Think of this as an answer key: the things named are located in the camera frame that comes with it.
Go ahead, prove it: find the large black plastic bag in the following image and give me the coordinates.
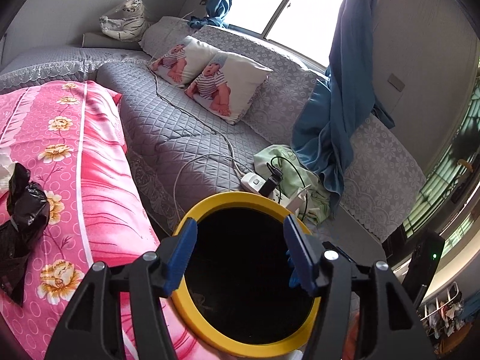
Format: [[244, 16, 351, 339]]
[[1, 163, 50, 306]]

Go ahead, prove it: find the yellow rimmed trash bin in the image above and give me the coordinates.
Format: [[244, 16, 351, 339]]
[[172, 192, 320, 359]]

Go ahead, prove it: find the green cloth on sofa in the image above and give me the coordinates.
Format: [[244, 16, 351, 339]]
[[253, 145, 330, 224]]

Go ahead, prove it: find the pink floral table cloth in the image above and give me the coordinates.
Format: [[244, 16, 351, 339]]
[[0, 79, 226, 360]]

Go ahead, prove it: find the grey quilted sofa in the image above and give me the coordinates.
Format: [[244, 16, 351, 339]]
[[1, 28, 425, 242]]

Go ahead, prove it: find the white power strip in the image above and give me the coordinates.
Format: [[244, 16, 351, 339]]
[[241, 172, 281, 200]]

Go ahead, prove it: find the blue curtain right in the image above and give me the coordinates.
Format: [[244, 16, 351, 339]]
[[291, 0, 395, 212]]

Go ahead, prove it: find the blue curtain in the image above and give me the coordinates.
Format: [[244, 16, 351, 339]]
[[291, 0, 395, 212], [188, 0, 233, 30]]

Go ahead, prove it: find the baby print pillow far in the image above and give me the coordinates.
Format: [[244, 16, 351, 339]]
[[149, 36, 220, 88]]

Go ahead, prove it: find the baby print pillow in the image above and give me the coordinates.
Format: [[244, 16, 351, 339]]
[[149, 36, 220, 88], [185, 51, 272, 125]]

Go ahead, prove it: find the baby print pillow near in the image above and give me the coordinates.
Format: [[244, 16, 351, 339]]
[[185, 51, 272, 125]]

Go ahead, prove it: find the grey rolled cushion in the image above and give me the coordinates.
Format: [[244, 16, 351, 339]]
[[81, 33, 142, 50]]

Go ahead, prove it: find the white tiger plush toy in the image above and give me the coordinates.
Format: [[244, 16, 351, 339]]
[[99, 0, 151, 42]]

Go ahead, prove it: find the window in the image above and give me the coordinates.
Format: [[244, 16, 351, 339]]
[[226, 0, 343, 68]]

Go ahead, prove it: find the blue curtain left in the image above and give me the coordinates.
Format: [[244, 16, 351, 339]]
[[188, 0, 233, 30]]

